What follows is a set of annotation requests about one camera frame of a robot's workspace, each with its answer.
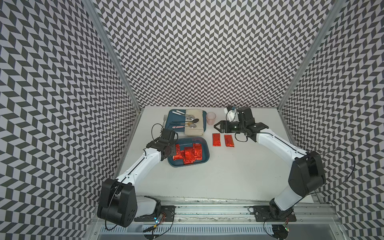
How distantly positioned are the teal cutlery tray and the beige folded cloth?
0.02 meters

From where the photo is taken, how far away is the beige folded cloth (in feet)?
3.44

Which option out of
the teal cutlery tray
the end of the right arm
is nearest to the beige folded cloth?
the teal cutlery tray

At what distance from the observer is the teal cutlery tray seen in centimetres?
108

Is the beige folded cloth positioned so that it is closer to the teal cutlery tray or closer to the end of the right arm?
the teal cutlery tray
